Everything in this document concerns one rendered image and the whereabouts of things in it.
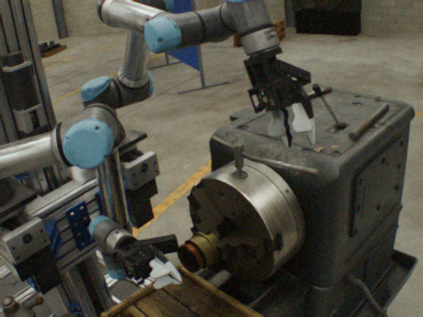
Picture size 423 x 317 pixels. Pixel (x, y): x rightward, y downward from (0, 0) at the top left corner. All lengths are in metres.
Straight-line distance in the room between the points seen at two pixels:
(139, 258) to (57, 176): 0.64
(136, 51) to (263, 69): 0.63
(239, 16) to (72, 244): 1.01
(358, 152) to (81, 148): 0.69
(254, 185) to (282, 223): 0.11
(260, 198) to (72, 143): 0.46
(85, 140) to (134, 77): 0.54
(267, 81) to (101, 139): 0.40
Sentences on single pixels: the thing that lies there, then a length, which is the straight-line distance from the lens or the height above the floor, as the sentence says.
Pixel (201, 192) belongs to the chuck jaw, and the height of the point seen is 1.19.
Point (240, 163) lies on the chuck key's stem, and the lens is 0.97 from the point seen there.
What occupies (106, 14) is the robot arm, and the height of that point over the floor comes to 1.65.
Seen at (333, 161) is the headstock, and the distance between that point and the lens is 1.01.
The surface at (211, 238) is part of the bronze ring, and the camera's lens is 1.01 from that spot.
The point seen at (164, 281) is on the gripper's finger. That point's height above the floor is 1.06.
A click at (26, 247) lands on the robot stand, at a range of 1.26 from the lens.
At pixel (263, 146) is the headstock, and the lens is 1.12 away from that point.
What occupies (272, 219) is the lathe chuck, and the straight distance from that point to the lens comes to 0.96.
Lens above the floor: 1.72
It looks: 26 degrees down
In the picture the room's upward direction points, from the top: 7 degrees counter-clockwise
